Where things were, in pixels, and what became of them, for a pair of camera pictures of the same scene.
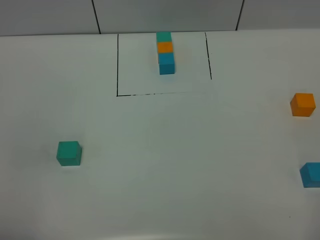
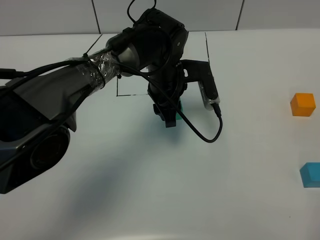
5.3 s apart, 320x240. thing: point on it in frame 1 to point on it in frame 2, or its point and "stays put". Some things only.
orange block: [303, 104] stays put
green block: [69, 153] to [177, 116]
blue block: [310, 173] stays put
